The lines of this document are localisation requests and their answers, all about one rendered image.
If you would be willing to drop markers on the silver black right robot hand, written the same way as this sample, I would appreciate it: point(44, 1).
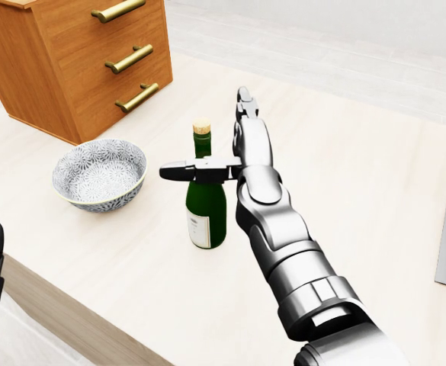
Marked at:
point(264, 198)

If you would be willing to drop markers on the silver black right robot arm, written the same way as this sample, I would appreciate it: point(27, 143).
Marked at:
point(321, 305)

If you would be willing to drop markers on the green wine bottle with cork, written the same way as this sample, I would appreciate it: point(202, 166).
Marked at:
point(209, 213)

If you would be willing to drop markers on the grey patterned bowl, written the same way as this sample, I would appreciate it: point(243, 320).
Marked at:
point(97, 175)

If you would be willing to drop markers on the wooden cabinet drawer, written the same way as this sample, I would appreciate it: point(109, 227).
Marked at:
point(97, 114)
point(70, 26)
point(89, 72)

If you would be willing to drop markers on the wooden cabinet with drawers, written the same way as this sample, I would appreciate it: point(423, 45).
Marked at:
point(20, 72)

